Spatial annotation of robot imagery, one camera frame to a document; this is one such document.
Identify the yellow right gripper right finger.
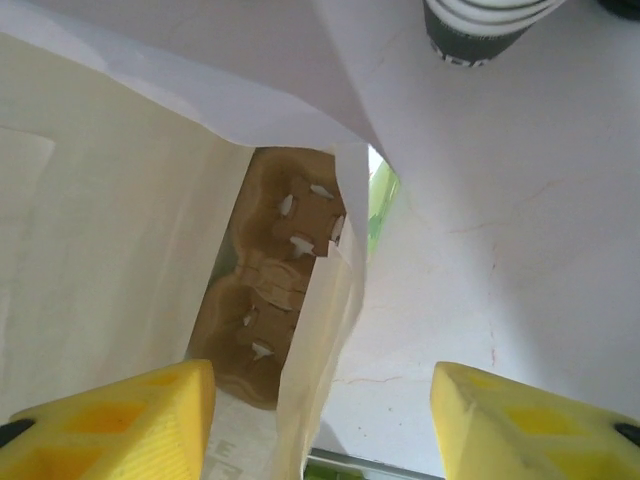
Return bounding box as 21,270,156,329
432,362,640,480

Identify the white printed paper bag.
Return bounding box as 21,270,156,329
0,0,404,480

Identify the green terminal block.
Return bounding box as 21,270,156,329
304,462,386,480

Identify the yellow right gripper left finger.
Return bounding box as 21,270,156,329
0,358,217,480

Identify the aluminium frame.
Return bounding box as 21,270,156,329
305,448,437,470

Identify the stack of black-white paper cups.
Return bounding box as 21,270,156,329
422,0,565,72

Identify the brown pulp cup carrier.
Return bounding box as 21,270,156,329
192,147,349,412

